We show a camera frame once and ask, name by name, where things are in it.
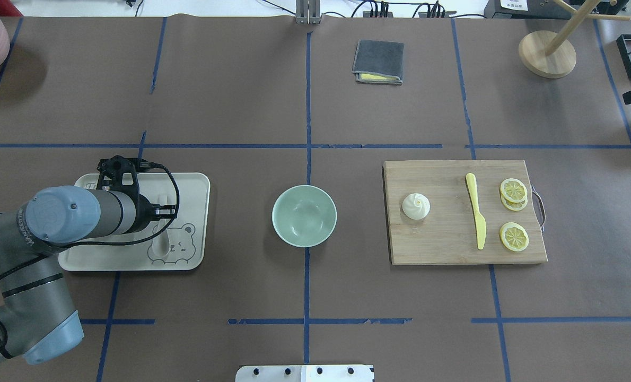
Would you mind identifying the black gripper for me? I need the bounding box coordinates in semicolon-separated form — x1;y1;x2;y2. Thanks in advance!
133;195;178;232

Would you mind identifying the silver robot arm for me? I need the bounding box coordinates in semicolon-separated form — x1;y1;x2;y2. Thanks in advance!
0;186;180;364

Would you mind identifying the light green bowl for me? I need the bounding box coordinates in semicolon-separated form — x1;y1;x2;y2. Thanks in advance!
271;185;338;248

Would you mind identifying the cream bear tray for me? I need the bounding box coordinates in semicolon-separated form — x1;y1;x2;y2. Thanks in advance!
58;172;211;271

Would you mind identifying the grey folded cloth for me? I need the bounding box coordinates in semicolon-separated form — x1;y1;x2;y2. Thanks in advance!
352;39;405;85

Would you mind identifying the wooden cutting board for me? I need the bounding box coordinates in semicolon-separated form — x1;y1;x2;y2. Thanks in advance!
383;160;548;265

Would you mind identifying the lemon slice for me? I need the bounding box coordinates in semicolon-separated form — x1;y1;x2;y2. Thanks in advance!
499;177;528;211
499;222;529;252

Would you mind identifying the lemon slice lower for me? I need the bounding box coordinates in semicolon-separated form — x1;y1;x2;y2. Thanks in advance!
499;222;529;252

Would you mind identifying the wooden mug tree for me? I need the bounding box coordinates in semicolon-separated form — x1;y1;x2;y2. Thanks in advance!
518;1;631;79

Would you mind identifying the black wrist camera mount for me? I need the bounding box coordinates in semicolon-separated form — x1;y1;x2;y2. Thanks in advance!
95;155;141;203

